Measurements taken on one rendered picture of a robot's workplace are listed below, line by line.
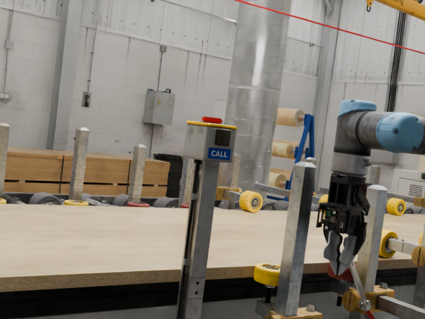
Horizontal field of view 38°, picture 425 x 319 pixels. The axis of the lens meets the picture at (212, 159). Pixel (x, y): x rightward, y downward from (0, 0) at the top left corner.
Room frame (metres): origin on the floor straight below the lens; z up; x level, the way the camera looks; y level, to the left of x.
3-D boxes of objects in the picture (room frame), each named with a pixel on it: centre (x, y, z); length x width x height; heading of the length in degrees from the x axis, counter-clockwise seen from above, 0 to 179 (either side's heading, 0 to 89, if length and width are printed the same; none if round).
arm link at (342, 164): (1.28, -0.29, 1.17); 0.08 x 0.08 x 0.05
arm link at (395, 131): (1.20, -0.35, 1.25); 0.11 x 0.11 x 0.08; 27
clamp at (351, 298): (1.49, -0.42, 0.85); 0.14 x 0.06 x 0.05; 127
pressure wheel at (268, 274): (1.43, -0.17, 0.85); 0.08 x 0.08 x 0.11
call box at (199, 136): (1.17, 0.01, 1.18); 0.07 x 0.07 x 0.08; 37
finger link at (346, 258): (1.27, -0.29, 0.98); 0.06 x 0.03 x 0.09; 147
